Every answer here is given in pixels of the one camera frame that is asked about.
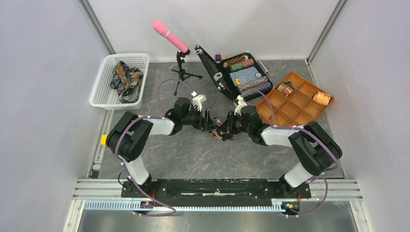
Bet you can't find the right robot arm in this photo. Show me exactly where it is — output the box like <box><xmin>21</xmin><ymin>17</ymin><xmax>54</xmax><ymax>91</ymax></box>
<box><xmin>220</xmin><ymin>106</ymin><xmax>342</xmax><ymax>197</ymax></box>

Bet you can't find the black tripod stand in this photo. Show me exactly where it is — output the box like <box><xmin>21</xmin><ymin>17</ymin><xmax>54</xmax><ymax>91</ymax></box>
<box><xmin>172</xmin><ymin>49</ymin><xmax>202</xmax><ymax>84</ymax></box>

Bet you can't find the black poker chip case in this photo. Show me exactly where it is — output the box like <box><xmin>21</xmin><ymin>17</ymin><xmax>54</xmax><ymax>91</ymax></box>
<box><xmin>195</xmin><ymin>45</ymin><xmax>274</xmax><ymax>101</ymax></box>

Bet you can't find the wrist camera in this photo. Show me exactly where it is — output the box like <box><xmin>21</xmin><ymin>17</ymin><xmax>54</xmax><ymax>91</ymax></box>
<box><xmin>233</xmin><ymin>95</ymin><xmax>248</xmax><ymax>116</ymax></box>
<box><xmin>191</xmin><ymin>91</ymin><xmax>207</xmax><ymax>112</ymax></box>

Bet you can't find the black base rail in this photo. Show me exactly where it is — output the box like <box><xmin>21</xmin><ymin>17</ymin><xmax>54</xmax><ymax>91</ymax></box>
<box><xmin>121</xmin><ymin>179</ymin><xmax>312</xmax><ymax>209</ymax></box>

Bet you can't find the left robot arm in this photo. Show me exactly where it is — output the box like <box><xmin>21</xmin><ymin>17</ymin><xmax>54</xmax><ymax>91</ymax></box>
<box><xmin>105</xmin><ymin>97</ymin><xmax>221</xmax><ymax>197</ymax></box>

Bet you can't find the white plastic basket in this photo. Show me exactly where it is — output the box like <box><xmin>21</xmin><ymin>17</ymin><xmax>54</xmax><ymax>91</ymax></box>
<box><xmin>89</xmin><ymin>53</ymin><xmax>150</xmax><ymax>110</ymax></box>

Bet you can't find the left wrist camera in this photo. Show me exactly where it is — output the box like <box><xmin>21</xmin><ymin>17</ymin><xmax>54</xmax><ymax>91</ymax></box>
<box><xmin>191</xmin><ymin>91</ymin><xmax>207</xmax><ymax>112</ymax></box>

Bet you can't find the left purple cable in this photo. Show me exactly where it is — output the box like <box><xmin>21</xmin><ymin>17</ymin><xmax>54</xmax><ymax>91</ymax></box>
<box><xmin>114</xmin><ymin>77</ymin><xmax>196</xmax><ymax>217</ymax></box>

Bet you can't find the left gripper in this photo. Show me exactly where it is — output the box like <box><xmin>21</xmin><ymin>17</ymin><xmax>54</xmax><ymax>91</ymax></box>
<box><xmin>181</xmin><ymin>105</ymin><xmax>218</xmax><ymax>132</ymax></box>

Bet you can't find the yellow block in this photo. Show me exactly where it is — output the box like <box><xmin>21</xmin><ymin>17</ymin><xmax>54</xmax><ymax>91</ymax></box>
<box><xmin>100</xmin><ymin>134</ymin><xmax>108</xmax><ymax>146</ymax></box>

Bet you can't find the dark blue patterned tie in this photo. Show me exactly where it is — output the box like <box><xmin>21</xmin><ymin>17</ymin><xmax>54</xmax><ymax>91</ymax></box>
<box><xmin>110</xmin><ymin>61</ymin><xmax>144</xmax><ymax>103</ymax></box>

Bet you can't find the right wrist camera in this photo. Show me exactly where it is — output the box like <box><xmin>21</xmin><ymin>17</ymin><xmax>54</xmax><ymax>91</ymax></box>
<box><xmin>233</xmin><ymin>95</ymin><xmax>248</xmax><ymax>116</ymax></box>

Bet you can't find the pink microphone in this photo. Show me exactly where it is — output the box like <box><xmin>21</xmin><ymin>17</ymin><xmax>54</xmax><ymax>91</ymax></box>
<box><xmin>152</xmin><ymin>20</ymin><xmax>190</xmax><ymax>55</ymax></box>

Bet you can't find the rolled dark patterned tie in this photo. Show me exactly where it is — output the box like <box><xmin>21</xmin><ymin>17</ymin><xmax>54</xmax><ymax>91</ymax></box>
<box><xmin>276</xmin><ymin>81</ymin><xmax>295</xmax><ymax>98</ymax></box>

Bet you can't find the rolled tan patterned tie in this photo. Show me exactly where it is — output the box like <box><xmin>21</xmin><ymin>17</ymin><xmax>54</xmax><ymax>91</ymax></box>
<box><xmin>312</xmin><ymin>90</ymin><xmax>332</xmax><ymax>107</ymax></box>

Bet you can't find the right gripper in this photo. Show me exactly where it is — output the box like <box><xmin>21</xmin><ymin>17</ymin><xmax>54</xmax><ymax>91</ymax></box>
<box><xmin>218</xmin><ymin>111</ymin><xmax>251</xmax><ymax>134</ymax></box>

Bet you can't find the black floral tie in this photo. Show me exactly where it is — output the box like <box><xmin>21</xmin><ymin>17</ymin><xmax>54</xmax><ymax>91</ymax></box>
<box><xmin>210</xmin><ymin>117</ymin><xmax>234</xmax><ymax>142</ymax></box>

